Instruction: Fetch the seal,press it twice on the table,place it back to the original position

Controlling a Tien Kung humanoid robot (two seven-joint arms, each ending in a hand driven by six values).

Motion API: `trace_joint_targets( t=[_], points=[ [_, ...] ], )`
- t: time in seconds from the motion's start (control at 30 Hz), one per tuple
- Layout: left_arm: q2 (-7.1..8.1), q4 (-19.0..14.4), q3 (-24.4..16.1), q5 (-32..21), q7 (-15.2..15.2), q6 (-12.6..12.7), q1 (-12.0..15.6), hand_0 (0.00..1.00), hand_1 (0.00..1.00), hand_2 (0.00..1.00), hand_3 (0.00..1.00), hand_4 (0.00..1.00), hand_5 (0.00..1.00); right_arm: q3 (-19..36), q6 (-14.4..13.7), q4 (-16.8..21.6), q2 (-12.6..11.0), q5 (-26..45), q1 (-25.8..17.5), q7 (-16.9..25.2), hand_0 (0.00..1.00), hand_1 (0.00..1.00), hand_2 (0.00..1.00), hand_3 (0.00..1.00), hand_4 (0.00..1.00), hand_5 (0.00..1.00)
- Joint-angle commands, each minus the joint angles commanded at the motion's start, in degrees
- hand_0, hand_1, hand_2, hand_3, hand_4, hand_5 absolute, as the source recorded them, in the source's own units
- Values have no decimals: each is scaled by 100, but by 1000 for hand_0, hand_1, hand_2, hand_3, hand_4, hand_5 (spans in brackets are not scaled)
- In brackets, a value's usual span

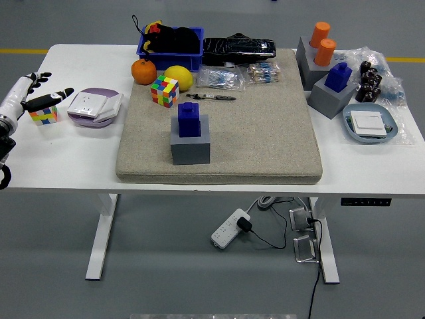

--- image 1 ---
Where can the white cover plate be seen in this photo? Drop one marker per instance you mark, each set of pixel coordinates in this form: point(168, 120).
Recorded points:
point(111, 108)

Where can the orange cylinder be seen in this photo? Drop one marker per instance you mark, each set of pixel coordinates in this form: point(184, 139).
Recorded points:
point(324, 51)
point(320, 33)

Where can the white switch panel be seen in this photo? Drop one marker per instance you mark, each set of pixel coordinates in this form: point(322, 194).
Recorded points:
point(368, 123)

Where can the yellow lemon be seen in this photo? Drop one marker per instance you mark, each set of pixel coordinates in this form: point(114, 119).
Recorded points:
point(179, 78)

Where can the bag of blue resistors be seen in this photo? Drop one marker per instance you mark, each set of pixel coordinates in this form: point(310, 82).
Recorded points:
point(219, 79)

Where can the white table leg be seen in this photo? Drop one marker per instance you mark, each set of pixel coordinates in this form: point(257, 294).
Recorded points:
point(98, 246)
point(328, 256)

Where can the light blue dish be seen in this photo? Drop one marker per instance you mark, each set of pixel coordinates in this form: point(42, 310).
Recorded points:
point(365, 107)

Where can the pastel colourful puzzle cube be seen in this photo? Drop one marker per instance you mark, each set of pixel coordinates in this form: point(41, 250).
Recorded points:
point(44, 117)

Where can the clear bag of blue parts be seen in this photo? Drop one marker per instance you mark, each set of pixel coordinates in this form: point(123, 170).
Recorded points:
point(391, 86)

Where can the bag of brown resistors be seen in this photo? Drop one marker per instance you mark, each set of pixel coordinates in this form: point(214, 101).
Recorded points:
point(264, 73)

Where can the tall grey holder block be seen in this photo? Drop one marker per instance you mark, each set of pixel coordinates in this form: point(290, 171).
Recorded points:
point(307, 66)

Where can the bright colourful puzzle cube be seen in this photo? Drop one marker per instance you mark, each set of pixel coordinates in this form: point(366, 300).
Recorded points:
point(166, 93)

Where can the clear metal stand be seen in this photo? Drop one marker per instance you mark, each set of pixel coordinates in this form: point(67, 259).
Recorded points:
point(305, 249)
point(300, 219)

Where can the black table control panel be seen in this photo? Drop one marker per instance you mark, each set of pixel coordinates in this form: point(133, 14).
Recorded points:
point(365, 202)

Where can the orange fruit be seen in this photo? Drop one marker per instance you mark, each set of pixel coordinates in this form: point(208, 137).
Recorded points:
point(143, 71)

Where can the black plastic-wrapped package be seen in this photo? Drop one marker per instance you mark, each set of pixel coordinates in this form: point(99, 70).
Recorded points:
point(232, 50)

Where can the black fabric pouch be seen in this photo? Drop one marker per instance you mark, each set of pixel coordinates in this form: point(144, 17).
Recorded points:
point(179, 40)

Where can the black silver pen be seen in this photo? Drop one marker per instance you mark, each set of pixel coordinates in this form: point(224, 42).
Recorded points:
point(212, 97)

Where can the yellow red tool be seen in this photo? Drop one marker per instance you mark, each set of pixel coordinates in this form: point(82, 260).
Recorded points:
point(153, 27)

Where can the grey square seal holder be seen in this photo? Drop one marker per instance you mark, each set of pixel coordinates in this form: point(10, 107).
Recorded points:
point(327, 101)
point(191, 151)

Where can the blue seal stamp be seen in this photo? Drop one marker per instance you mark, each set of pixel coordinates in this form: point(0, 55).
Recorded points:
point(189, 121)
point(337, 78)

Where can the beige fabric mat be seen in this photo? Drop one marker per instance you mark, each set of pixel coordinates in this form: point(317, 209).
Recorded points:
point(259, 139)

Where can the white wall socket panel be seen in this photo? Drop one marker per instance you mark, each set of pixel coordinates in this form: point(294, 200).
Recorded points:
point(86, 103)

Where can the green circuit board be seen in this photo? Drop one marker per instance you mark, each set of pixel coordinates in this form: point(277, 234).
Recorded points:
point(348, 122)

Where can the black capacitor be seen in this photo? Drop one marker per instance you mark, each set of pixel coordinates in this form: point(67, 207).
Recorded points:
point(377, 80)
point(372, 75)
point(366, 88)
point(361, 95)
point(365, 67)
point(376, 93)

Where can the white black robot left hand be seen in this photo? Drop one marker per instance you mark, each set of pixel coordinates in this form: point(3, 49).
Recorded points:
point(13, 96)

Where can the white power strip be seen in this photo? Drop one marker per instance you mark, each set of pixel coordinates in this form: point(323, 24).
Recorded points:
point(225, 232)

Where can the blue plastic bin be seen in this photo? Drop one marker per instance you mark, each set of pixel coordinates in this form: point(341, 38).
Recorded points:
point(179, 61)

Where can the purple white tray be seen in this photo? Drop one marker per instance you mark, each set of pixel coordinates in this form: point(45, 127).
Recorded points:
point(99, 90)

